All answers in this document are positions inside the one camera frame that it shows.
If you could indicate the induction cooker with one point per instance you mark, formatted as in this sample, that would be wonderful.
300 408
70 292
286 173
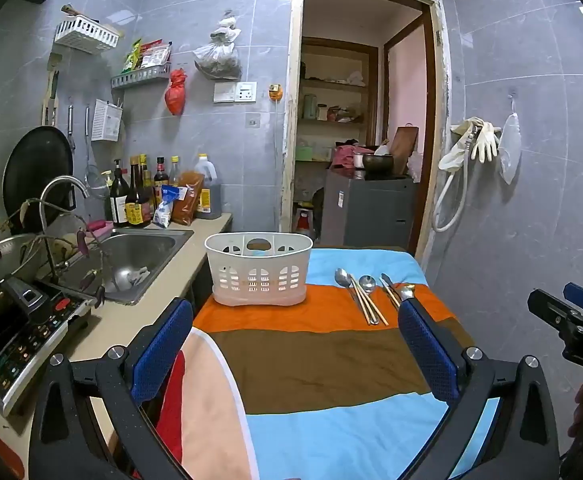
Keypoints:
21 340

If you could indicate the yellow green packet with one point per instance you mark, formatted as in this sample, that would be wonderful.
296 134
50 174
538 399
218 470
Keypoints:
131 57

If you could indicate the wooden cutting board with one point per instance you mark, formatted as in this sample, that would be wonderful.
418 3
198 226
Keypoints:
404 147

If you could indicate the slim dark sauce bottle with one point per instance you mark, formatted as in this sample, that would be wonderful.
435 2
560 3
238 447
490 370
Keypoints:
146 175

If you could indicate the red white sack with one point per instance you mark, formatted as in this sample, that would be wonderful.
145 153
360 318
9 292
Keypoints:
304 220

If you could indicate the white wall socket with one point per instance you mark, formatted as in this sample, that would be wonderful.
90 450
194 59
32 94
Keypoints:
245 92

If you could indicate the red cap sauce bottle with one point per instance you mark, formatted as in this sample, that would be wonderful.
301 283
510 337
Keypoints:
160 175

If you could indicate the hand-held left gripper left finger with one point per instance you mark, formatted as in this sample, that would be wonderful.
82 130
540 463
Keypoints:
164 350

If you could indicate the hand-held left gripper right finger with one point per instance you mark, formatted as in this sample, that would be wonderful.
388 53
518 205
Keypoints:
424 350

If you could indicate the curved metal faucet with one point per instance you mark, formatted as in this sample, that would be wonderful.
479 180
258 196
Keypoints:
61 181

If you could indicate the grey metal utensil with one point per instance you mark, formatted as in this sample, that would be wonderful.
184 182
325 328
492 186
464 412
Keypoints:
387 280

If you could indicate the pink sponge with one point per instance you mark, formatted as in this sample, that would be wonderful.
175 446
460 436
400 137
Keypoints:
97 227

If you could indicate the yellow cap sauce bottle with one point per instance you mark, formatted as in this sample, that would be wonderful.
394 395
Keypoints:
174 172

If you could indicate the white plastic utensil basket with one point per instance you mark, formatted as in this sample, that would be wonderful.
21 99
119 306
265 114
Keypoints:
231 260

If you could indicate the white wall basket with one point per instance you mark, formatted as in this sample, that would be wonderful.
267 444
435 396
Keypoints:
84 35

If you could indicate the red white packet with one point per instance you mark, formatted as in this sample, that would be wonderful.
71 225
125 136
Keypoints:
155 55

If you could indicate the oval metal spoon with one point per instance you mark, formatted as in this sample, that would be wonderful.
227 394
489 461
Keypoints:
342 276

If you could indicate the white rubber glove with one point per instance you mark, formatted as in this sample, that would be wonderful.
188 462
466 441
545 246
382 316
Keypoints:
486 142

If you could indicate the cooking oil jug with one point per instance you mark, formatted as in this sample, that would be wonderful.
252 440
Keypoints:
209 195

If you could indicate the red spice bag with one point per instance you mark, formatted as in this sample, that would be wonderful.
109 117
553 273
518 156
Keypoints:
187 200

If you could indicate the clear hanging plastic bag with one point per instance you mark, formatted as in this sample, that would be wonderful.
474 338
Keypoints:
510 145

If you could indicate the grey appliance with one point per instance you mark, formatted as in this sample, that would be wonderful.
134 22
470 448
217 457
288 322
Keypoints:
366 215

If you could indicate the green box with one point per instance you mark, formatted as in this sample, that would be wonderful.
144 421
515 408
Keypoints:
307 153

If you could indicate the wooden door frame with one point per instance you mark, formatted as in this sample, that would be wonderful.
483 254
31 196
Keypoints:
291 110

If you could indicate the beige rubber glove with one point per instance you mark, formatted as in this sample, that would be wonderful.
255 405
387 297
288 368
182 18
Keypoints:
454 157

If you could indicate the grey wall shelf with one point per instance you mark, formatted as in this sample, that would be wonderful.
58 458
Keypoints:
139 79

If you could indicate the pink cloth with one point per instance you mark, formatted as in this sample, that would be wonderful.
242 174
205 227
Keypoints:
344 157

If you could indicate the dark metal bowl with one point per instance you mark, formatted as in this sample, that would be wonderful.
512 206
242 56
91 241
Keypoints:
377 164

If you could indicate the wooden spatula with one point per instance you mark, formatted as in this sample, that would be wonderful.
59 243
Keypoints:
51 90

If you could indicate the small wall outlet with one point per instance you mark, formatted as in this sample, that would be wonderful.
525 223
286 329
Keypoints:
254 121

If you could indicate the hanging metal utensil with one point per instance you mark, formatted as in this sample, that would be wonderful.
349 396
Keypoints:
71 125

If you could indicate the wooden shelving unit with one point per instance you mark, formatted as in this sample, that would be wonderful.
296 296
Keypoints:
336 85

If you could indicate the stainless steel sink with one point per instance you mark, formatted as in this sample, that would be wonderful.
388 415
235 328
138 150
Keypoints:
136 255

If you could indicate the blue white packet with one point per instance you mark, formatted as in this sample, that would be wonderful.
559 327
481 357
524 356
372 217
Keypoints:
166 207

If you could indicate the large soy sauce bottle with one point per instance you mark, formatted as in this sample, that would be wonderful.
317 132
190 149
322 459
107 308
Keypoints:
136 205

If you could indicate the white wall switch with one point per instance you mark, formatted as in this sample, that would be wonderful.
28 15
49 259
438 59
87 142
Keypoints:
224 92

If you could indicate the red plastic bag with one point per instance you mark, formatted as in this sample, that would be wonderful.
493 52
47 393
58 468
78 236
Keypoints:
176 95

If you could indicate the grey plastic bag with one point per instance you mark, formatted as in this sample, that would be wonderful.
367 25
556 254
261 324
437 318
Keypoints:
219 60

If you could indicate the striped blanket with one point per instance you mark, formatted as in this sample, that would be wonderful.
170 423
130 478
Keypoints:
321 360

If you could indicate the black wok pan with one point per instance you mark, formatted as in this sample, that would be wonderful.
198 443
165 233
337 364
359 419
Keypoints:
36 170

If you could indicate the round metal spoon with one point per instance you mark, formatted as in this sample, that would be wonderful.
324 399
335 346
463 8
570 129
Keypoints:
367 283

